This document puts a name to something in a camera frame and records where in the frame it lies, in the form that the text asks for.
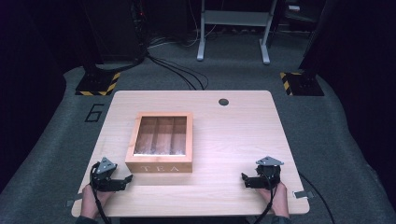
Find left hand-held gripper black cable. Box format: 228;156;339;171
89;161;112;224

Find person's left hand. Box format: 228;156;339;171
80;183;115;220

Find white metal stand frame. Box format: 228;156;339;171
196;0;278;65

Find person's right hand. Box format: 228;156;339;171
258;181;290;218

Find hand-held gripper black cable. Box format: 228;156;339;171
253;174;278;224
89;161;112;224

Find black floor cables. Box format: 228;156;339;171
145;36;210;91

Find black stand base striped tape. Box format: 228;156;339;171
278;71;325;97
75;71;122;97

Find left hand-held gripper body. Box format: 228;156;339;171
90;157;123;192

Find right hand-held gripper black cable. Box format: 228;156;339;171
253;174;278;224

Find thin black floor cable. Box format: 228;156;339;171
298;172;336;224

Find wooden tea box glass lid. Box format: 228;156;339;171
124;111;194;174

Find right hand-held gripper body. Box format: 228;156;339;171
253;156;285;190

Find dark equipment cabinet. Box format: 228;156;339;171
81;0;148;64

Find grey tape strip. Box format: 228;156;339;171
64;192;85;208
292;189;316;200

